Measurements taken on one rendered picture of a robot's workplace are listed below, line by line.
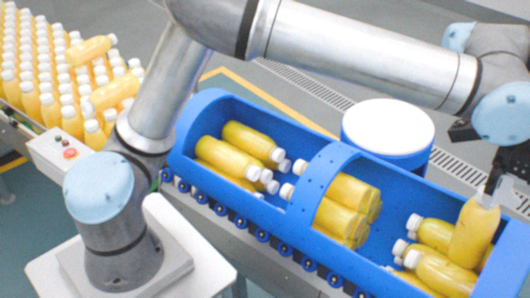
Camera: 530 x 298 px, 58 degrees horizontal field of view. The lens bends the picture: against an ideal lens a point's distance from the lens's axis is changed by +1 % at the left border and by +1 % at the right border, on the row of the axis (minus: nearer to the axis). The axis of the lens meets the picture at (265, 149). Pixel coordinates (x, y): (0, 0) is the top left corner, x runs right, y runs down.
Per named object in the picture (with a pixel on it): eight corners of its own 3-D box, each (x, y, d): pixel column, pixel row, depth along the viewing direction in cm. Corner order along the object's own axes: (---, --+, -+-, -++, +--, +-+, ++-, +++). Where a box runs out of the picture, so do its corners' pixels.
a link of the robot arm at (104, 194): (67, 248, 85) (42, 193, 77) (102, 196, 95) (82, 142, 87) (131, 256, 83) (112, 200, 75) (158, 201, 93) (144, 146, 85)
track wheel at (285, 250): (294, 245, 120) (297, 243, 122) (280, 236, 123) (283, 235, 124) (287, 261, 121) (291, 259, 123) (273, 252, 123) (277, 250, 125)
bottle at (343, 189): (356, 203, 106) (291, 171, 115) (358, 218, 111) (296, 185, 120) (372, 180, 108) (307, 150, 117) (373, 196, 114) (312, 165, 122)
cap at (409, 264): (409, 272, 101) (401, 268, 102) (417, 262, 103) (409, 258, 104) (414, 259, 99) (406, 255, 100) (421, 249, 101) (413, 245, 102)
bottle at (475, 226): (469, 239, 103) (493, 181, 91) (488, 266, 98) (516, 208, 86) (439, 246, 102) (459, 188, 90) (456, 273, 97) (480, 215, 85)
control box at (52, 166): (76, 197, 134) (64, 171, 127) (36, 168, 144) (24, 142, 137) (105, 177, 140) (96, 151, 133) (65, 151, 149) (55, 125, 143)
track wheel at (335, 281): (345, 276, 113) (348, 274, 115) (329, 266, 115) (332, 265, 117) (338, 292, 114) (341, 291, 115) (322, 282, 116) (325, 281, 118)
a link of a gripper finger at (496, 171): (489, 200, 81) (507, 157, 76) (480, 196, 82) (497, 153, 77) (497, 187, 84) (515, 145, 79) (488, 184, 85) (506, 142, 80)
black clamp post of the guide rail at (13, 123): (13, 127, 176) (5, 109, 171) (9, 124, 178) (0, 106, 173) (19, 124, 178) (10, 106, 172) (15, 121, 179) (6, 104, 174)
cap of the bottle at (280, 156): (272, 149, 128) (278, 151, 127) (281, 145, 131) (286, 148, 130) (270, 161, 130) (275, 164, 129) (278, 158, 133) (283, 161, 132)
